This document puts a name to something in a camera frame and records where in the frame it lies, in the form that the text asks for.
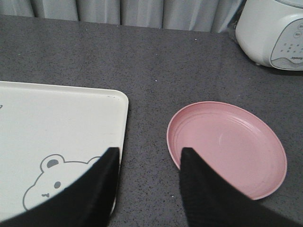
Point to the grey stone countertop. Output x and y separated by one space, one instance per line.
160 71

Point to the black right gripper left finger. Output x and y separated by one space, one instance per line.
88 202

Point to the pink round plate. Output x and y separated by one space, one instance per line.
234 142

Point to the grey pleated curtain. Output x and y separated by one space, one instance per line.
190 15

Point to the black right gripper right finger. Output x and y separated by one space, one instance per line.
210 201

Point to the white rice cooker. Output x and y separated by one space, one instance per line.
270 32

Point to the cream bear serving tray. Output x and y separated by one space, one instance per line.
51 135

